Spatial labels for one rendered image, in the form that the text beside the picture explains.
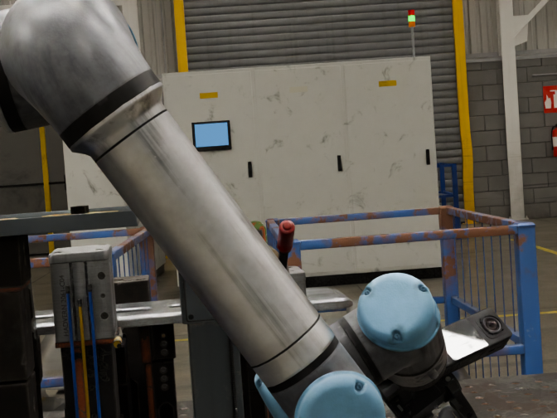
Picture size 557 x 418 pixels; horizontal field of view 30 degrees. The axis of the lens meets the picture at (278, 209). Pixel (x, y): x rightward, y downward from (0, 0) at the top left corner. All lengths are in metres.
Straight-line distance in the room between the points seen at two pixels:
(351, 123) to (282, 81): 0.72
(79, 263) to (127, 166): 0.51
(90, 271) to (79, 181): 8.01
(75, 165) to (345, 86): 2.49
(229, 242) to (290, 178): 8.44
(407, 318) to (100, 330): 0.51
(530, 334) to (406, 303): 2.40
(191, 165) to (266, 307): 0.13
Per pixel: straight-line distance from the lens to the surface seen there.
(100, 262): 1.36
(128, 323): 1.49
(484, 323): 1.22
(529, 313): 3.38
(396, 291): 1.01
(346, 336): 1.02
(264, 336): 0.87
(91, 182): 9.35
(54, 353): 4.11
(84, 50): 0.86
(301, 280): 1.38
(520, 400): 2.13
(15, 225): 1.17
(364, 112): 9.37
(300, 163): 9.30
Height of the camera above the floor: 1.22
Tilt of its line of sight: 3 degrees down
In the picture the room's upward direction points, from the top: 4 degrees counter-clockwise
